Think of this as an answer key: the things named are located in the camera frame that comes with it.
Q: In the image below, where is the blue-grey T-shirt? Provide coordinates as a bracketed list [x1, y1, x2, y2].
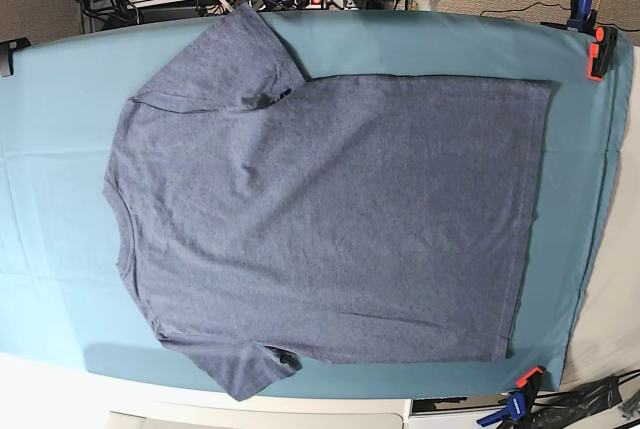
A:
[104, 7, 552, 400]

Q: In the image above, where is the teal table cloth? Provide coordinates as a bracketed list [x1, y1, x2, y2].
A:
[1, 11, 639, 399]

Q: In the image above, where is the orange blue clamp bottom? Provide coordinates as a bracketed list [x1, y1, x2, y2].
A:
[476, 366, 546, 428]

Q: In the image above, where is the orange black clamp top right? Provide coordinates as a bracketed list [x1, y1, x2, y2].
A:
[586, 26, 619, 82]

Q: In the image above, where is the blue black clamp top right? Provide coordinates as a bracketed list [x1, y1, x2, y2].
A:
[541, 0, 597, 36]

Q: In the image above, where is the black clamp left edge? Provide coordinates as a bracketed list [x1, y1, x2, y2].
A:
[0, 37, 31, 77]

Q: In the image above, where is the power strip with red switch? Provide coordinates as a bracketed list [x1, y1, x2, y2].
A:
[251, 0, 345, 12]

